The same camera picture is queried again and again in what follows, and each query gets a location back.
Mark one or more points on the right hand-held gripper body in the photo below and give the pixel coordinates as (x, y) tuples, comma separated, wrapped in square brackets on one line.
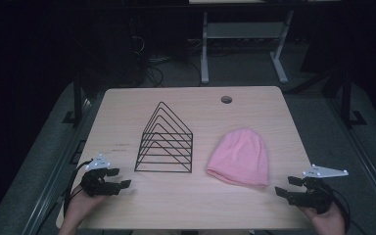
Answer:
[(315, 196)]

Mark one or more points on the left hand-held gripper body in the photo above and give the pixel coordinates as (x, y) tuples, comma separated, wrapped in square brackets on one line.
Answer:
[(95, 184)]

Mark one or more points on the pink knitted beanie hat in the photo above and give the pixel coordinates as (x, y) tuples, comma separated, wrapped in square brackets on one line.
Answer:
[(241, 156)]

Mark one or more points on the person's left hand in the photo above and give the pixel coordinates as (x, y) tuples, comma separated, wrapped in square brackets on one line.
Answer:
[(81, 207)]

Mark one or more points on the person's right hand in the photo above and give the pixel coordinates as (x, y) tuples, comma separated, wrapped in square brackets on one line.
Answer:
[(328, 223)]

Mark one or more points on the black metal stand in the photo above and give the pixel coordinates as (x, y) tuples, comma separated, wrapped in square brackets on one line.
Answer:
[(347, 101), (77, 98)]

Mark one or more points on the grey aluminium rail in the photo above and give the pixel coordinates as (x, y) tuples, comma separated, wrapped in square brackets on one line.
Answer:
[(62, 163), (365, 169)]

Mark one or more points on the white metal desk frame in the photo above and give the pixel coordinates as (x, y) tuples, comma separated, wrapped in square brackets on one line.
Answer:
[(241, 31)]

